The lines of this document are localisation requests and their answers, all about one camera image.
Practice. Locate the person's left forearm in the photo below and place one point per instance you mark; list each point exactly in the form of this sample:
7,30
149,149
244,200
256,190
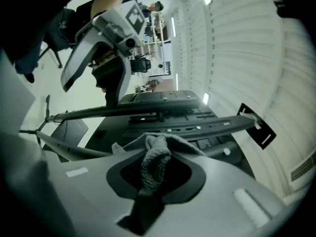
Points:
105,4

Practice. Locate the ceiling vent grille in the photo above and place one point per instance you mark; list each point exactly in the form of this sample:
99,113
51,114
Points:
303,167

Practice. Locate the grey cloth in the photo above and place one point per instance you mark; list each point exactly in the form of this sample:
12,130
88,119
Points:
154,167

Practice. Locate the white board panel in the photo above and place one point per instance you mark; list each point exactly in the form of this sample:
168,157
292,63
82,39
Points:
13,100

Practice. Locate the black mesh office chair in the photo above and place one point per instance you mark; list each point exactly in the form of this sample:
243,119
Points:
141,65

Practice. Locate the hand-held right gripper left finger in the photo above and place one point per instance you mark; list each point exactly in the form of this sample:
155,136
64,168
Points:
93,194

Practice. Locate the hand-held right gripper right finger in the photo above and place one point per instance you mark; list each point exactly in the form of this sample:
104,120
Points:
209,206

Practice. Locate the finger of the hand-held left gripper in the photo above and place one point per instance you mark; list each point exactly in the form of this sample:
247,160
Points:
116,83
76,63

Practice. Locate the white shelf unit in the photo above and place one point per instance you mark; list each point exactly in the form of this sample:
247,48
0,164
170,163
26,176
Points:
154,33

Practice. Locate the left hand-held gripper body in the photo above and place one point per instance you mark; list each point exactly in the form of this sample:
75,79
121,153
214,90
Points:
116,26

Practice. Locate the person's black shoe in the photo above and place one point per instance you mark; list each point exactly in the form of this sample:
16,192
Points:
30,78

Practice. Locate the person's blue trousers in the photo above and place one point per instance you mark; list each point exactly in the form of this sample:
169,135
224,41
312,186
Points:
28,60

